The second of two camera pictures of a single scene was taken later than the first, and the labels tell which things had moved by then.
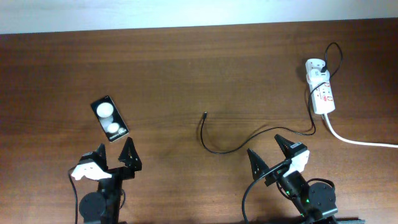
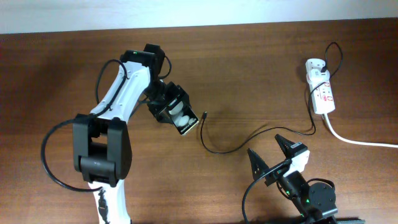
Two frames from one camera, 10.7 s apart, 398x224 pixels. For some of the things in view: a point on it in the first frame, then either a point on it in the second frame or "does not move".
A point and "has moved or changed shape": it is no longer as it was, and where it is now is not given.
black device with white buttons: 110,119 has moved or changed shape
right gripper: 276,172 does not move
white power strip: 322,97 does not move
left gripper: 134,163 -> 177,93
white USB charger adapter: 316,77 does not move
